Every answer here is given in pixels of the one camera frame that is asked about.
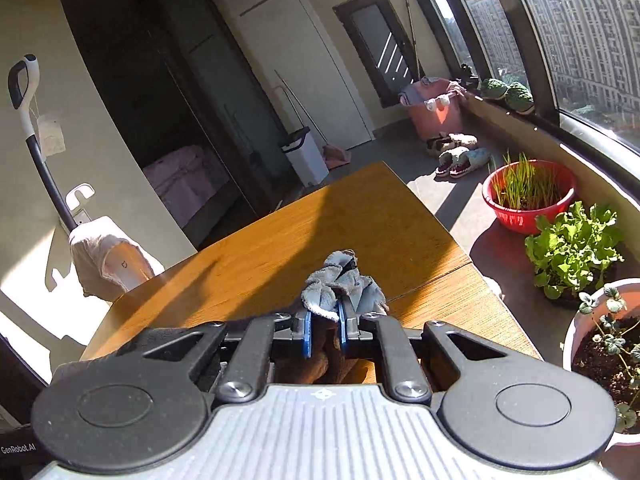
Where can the white pot with seedling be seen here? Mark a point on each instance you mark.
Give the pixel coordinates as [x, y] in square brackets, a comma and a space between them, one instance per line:
[602, 344]

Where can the leafy green potted plant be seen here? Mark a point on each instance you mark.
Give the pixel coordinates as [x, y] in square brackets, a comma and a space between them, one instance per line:
[576, 252]

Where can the red basin with grass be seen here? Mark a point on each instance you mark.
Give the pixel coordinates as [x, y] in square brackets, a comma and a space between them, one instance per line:
[524, 189]

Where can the bed with pink cover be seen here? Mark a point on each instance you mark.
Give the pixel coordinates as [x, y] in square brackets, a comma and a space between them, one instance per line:
[186, 179]

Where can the white trash bin black lid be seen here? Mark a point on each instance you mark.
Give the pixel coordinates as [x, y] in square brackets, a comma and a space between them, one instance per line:
[305, 157]

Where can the pink dustpan with broom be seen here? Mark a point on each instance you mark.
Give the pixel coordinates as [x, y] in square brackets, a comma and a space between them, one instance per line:
[333, 156]

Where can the white paper tag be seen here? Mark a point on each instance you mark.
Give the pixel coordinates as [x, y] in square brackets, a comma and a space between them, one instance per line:
[50, 135]

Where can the green slipper farther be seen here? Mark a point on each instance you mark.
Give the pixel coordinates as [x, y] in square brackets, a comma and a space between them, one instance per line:
[493, 89]

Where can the dark grey knit trousers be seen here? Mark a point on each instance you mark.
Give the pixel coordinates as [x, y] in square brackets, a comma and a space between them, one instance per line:
[337, 283]

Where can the pink plastic bucket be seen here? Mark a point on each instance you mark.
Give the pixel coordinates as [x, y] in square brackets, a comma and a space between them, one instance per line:
[434, 106]

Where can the slippers on floor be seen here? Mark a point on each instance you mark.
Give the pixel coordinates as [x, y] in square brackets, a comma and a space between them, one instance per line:
[457, 154]

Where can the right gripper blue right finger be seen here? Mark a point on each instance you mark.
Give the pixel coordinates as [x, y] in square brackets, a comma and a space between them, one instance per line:
[342, 326]

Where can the cream cloth on cleaner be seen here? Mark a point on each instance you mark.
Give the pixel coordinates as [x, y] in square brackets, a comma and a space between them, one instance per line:
[107, 261]

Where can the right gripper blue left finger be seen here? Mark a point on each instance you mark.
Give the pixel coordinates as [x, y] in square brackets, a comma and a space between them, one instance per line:
[306, 320]

